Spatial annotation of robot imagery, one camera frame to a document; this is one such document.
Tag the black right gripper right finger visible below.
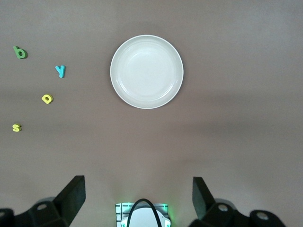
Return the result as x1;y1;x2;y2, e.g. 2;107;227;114
188;177;287;227

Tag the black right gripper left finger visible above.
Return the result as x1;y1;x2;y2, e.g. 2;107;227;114
0;175;86;227

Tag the yellow foam letter d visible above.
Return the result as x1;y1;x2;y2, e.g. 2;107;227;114
41;94;54;105

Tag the cyan foam letter y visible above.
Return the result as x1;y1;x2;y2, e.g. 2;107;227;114
54;65;66;79

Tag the green foam letter b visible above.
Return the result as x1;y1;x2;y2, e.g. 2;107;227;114
13;45;28;60

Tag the brown table cover sheet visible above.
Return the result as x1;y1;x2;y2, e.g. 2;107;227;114
0;0;303;227

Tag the beige brown plate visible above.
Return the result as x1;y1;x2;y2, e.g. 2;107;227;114
110;35;184;110

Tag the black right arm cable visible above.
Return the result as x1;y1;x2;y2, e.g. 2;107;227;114
127;198;162;227

